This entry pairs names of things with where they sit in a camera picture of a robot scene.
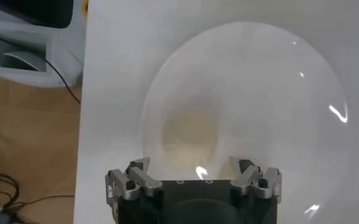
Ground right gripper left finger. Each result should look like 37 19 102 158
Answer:
105 156 164 208

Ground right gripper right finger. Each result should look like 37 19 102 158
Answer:
227 155 283 200

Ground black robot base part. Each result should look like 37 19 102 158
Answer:
0 0 75 30

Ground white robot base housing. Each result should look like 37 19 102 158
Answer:
0 0 87 89

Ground white round ceramic plate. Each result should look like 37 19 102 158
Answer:
138 21 350 224

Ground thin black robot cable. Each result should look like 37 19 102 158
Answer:
0 21 82 105

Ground coiled black floor cables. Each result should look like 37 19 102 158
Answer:
0 173 76 224

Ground yellow ring fitting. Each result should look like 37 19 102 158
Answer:
80 0 90 18

